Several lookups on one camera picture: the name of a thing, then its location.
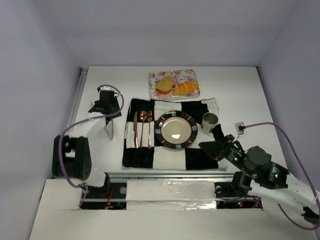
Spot floral rectangular tray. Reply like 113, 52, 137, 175
148, 69, 201, 100

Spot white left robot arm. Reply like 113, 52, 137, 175
51, 89, 124, 183

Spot metal cup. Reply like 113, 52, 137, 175
201, 112, 219, 133

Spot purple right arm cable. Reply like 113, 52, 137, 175
243, 121, 320, 230

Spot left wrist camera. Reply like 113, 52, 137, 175
97, 84, 114, 92

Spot black white checkered placemat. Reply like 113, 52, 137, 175
122, 98, 228, 171

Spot striped rim ceramic plate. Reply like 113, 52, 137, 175
154, 110, 198, 150

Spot aluminium rail frame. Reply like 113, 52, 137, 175
51, 66, 263, 211

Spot copper spoon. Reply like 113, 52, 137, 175
139, 110, 147, 148

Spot silver metal tongs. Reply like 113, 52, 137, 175
104, 116, 115, 141

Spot copper knife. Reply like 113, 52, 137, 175
133, 111, 138, 148

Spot orange croissant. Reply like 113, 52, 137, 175
173, 81, 199, 96

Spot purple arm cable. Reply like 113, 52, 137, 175
243, 121, 320, 230
59, 84, 125, 188

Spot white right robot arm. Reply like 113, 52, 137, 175
199, 134, 320, 227

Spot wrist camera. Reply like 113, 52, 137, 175
97, 84, 114, 92
235, 122, 246, 136

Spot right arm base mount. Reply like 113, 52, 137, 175
213, 171, 263, 210

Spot bread slice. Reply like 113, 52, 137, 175
155, 77, 176, 95

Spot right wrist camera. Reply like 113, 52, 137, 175
235, 122, 246, 136

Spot copper fork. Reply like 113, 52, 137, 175
147, 110, 153, 149

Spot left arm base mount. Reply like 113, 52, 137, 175
79, 173, 127, 210

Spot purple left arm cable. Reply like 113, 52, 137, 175
59, 84, 125, 188

